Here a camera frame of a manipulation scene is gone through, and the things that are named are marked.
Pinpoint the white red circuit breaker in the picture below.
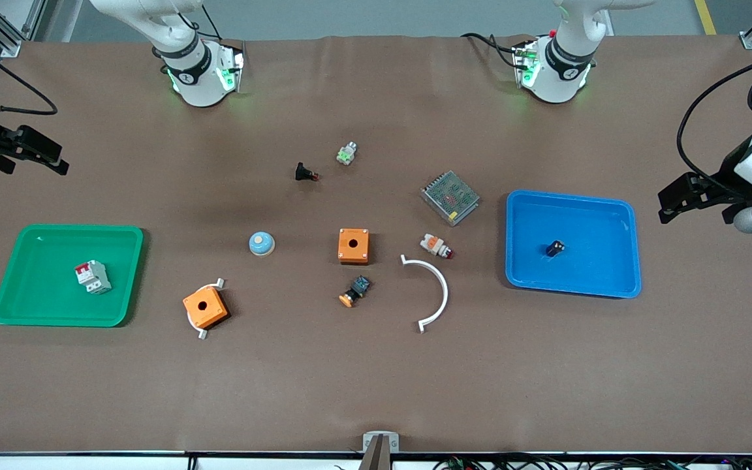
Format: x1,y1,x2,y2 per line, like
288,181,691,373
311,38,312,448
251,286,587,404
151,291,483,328
74,260,112,295

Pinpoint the blue plastic tray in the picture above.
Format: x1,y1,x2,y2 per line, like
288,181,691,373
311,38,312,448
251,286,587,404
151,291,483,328
505,189,642,300

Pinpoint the green plastic tray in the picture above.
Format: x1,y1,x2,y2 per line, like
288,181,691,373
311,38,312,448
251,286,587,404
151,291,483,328
0,224,145,328

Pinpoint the yellow floor tape strip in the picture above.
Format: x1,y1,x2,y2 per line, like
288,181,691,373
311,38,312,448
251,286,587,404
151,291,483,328
694,0,717,36

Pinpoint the metal base connector box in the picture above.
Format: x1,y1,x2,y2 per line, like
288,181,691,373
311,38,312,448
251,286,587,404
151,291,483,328
512,40,541,90
217,42,245,93

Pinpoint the metal mesh power supply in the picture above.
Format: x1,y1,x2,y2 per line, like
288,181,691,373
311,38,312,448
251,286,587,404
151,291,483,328
420,170,481,227

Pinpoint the orange black emergency button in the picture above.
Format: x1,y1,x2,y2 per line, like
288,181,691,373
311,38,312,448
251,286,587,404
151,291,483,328
339,275,372,308

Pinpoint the brown table mat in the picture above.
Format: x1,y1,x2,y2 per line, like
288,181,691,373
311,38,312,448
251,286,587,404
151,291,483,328
0,34,752,455

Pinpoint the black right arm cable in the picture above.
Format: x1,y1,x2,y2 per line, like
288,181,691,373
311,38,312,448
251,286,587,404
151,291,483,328
0,31,58,117

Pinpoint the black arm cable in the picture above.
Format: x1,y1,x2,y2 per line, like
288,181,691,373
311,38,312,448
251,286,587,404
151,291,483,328
0,31,58,117
676,51,752,191

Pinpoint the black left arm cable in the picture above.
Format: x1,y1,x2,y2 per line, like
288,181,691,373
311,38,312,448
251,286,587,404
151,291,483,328
676,51,752,191

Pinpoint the white curved plastic bracket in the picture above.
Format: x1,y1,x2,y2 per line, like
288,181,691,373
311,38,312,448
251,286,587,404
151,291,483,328
187,277,226,341
400,255,449,334

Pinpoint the black right base cable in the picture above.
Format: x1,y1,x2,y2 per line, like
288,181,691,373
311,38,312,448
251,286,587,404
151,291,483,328
183,0,223,41

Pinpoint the black base cable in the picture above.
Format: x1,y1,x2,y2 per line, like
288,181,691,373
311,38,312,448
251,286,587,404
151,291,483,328
183,0,223,41
460,32,522,69

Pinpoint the white red indicator switch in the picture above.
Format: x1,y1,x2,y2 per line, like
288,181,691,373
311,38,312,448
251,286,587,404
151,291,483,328
420,234,454,260

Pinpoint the black left base cable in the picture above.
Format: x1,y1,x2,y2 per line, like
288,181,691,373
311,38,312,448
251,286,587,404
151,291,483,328
460,32,522,69

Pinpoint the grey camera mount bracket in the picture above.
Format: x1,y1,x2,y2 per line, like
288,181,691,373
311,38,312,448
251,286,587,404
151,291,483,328
362,431,400,454

